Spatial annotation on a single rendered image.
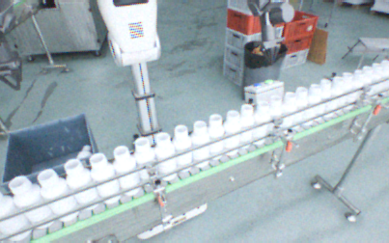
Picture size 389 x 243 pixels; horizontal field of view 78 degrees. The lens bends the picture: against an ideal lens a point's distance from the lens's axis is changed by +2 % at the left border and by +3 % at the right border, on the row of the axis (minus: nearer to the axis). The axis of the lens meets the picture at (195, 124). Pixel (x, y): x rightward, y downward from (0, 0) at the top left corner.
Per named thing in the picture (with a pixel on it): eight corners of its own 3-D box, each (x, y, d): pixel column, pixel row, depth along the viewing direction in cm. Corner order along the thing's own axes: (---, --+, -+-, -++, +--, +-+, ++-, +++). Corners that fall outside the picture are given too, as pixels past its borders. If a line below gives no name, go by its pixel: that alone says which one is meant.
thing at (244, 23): (247, 36, 274) (250, 14, 260) (225, 26, 301) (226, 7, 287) (285, 25, 299) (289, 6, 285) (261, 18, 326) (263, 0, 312)
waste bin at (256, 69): (252, 113, 271) (262, 59, 231) (231, 94, 303) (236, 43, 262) (284, 102, 286) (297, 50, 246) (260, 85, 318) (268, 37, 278)
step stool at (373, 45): (374, 59, 373) (386, 32, 347) (391, 78, 327) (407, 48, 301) (341, 58, 380) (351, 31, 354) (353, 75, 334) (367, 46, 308)
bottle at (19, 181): (37, 212, 68) (8, 175, 58) (60, 207, 69) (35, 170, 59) (31, 231, 64) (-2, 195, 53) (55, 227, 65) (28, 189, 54)
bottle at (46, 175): (81, 217, 67) (60, 179, 56) (58, 226, 65) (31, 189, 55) (80, 200, 71) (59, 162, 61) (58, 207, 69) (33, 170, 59)
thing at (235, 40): (245, 55, 287) (247, 36, 273) (223, 44, 314) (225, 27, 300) (280, 43, 313) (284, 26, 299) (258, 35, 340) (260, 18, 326)
